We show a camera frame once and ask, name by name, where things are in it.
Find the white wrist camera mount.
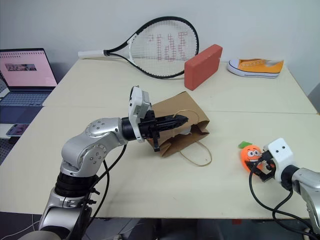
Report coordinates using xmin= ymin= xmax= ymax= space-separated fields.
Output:
xmin=262 ymin=137 xmax=294 ymax=182
xmin=127 ymin=86 xmax=153 ymax=144

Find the thin white floor cable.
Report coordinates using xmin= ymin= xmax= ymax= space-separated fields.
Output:
xmin=22 ymin=213 xmax=43 ymax=233

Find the smartphone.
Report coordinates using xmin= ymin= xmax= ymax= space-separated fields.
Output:
xmin=5 ymin=123 xmax=31 ymax=137

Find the red brick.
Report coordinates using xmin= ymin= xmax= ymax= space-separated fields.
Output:
xmin=184 ymin=44 xmax=224 ymax=91

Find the orange canvas sneaker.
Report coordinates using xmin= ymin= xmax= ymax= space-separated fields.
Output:
xmin=226 ymin=58 xmax=285 ymax=79

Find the grey rounded shape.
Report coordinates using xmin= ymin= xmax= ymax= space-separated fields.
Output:
xmin=19 ymin=230 xmax=60 ymax=240

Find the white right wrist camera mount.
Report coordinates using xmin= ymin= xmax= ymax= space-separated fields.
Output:
xmin=262 ymin=137 xmax=294 ymax=182

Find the orange carrot plush toy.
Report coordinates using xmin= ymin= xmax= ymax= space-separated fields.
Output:
xmin=237 ymin=140 xmax=270 ymax=174

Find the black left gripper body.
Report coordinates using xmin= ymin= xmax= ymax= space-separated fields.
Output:
xmin=138 ymin=109 xmax=176 ymax=153

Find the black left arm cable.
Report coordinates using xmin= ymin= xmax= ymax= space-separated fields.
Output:
xmin=74 ymin=143 xmax=128 ymax=240

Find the black white tennis racket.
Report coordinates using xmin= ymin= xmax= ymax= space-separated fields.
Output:
xmin=77 ymin=16 xmax=200 ymax=80

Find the perforated metal board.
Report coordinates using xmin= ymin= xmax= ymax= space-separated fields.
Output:
xmin=0 ymin=136 xmax=19 ymax=166

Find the open laptop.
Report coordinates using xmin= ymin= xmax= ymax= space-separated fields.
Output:
xmin=0 ymin=47 xmax=59 ymax=125

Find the brown paper bag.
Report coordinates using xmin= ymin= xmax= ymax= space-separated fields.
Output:
xmin=144 ymin=91 xmax=213 ymax=168

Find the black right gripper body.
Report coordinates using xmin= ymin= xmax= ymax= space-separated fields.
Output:
xmin=259 ymin=149 xmax=277 ymax=184

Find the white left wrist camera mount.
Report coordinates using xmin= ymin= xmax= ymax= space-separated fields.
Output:
xmin=127 ymin=86 xmax=153 ymax=144

